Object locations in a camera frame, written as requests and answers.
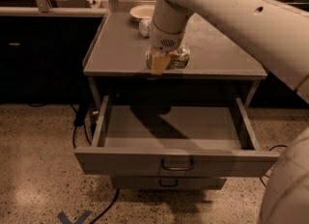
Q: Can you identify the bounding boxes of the lower drawer metal handle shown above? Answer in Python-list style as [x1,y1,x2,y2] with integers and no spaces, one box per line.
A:
[159,179,178,187]

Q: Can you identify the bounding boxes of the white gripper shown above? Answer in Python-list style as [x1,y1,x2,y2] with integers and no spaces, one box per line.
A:
[150,21,186,75]

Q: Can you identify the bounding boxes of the black floor cable left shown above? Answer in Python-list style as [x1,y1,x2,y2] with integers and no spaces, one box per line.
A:
[25,102,120,224]

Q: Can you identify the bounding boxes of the grey cabinet counter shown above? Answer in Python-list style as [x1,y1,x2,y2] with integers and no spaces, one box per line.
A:
[84,1,267,104]

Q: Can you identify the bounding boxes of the white horizontal rail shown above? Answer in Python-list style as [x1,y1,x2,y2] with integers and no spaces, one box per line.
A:
[0,7,108,17]

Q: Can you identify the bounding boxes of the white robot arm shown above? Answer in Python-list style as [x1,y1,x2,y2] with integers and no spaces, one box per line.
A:
[150,0,309,224]

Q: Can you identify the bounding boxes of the black floor cable right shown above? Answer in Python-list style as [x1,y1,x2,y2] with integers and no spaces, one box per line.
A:
[259,144,288,188]

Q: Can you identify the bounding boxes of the top drawer metal handle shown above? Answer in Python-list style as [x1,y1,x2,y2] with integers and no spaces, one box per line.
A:
[161,159,194,172]

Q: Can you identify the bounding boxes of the lower grey drawer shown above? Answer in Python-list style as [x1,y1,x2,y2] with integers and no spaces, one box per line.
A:
[110,177,226,190]

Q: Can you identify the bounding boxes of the drawer metal handle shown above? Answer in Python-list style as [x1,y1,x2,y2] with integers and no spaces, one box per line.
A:
[161,159,194,172]
[159,179,178,187]

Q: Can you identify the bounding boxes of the green white 7up can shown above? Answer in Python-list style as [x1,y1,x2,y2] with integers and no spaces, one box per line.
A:
[146,45,190,70]

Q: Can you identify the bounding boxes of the black floor cable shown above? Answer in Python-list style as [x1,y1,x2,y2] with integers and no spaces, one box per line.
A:
[25,102,120,224]
[259,144,288,188]

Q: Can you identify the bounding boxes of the white ceramic bowl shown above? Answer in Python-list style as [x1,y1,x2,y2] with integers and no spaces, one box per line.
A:
[129,5,155,22]

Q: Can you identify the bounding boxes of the open grey top drawer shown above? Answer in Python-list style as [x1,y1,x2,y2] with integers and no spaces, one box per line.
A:
[74,98,279,178]

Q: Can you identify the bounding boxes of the white plastic bottle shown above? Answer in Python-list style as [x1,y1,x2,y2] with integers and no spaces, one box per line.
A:
[139,19,152,38]

